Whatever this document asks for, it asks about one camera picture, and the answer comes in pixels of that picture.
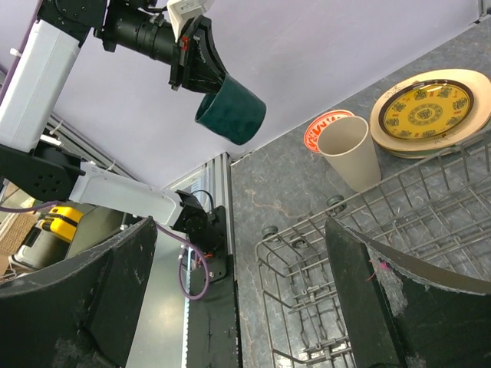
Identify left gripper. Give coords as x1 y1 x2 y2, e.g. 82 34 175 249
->
169 15 227 94

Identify beige cup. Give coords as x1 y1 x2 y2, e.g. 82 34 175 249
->
318 116 382 192

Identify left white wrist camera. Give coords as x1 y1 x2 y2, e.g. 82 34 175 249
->
166 0 214 42

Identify yellow patterned small plate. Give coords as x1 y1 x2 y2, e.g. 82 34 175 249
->
378 79 474 140

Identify dark green mug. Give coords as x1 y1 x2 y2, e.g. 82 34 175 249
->
195 74 267 146

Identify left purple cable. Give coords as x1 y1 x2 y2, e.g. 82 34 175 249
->
0 0 211 301

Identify white red patterned bowl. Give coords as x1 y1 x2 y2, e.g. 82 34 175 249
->
303 109 354 153

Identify yellow black case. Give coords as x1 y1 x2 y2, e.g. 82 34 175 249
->
38 205 83 243

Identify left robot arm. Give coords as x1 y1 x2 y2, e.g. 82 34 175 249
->
1 1 226 254

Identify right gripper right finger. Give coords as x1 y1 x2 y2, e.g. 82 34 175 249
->
325 218 490 367

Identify wire dish rack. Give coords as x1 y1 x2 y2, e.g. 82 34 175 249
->
256 129 490 367

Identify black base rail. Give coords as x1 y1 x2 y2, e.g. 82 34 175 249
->
185 205 243 368

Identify mint green plate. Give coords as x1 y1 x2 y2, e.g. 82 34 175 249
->
383 119 490 159

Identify cream bird plate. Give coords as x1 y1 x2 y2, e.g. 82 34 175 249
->
370 69 490 152

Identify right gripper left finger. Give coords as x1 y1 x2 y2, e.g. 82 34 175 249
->
1 218 157 367

